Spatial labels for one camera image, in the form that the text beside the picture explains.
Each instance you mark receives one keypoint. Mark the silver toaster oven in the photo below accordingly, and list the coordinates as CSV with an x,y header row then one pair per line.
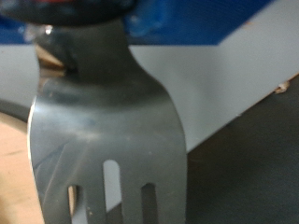
x,y
218,77

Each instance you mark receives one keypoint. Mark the round wooden cutting board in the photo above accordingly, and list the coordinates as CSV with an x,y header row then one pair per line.
x,y
15,171

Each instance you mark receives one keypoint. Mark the black spatula with blue block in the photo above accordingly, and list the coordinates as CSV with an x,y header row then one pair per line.
x,y
109,124

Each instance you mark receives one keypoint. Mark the small metal bracket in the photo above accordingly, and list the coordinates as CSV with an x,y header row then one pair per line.
x,y
281,87

